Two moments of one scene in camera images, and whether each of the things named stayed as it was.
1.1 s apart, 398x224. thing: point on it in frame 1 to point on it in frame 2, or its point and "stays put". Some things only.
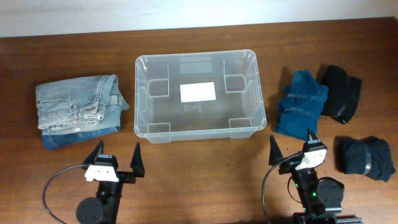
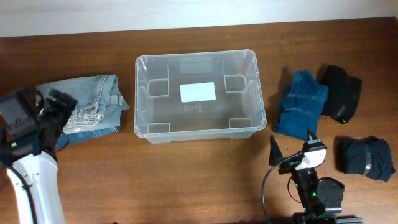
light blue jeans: (79, 105) stays put
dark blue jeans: (53, 140) stays put
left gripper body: (125, 177) to (55, 115)
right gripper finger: (275, 155) stays put
